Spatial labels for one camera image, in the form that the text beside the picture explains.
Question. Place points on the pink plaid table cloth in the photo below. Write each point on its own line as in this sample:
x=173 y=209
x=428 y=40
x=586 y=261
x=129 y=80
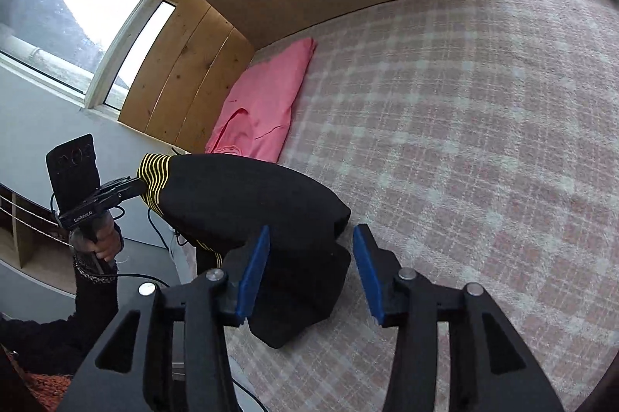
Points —
x=459 y=126

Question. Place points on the person's left hand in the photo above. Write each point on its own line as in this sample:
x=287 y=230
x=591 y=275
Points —
x=106 y=242

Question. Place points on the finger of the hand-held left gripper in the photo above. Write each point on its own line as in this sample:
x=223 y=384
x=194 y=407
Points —
x=123 y=190

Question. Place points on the pine plank board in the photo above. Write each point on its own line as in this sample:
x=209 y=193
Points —
x=188 y=68

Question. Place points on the folded pink shirt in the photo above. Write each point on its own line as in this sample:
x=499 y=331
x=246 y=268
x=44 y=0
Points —
x=266 y=102

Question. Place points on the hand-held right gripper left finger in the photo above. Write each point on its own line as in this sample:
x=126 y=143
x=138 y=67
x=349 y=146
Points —
x=254 y=276

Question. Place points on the wooden shelf unit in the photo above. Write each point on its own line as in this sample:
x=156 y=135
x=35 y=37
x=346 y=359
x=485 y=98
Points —
x=29 y=242

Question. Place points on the person's left forearm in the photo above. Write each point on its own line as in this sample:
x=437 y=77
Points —
x=92 y=315

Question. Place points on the black garment with yellow stripes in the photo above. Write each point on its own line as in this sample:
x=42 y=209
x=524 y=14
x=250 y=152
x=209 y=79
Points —
x=242 y=199

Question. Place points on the orange knit garment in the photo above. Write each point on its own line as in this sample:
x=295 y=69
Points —
x=46 y=390

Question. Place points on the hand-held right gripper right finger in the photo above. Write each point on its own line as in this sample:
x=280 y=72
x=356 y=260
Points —
x=367 y=276

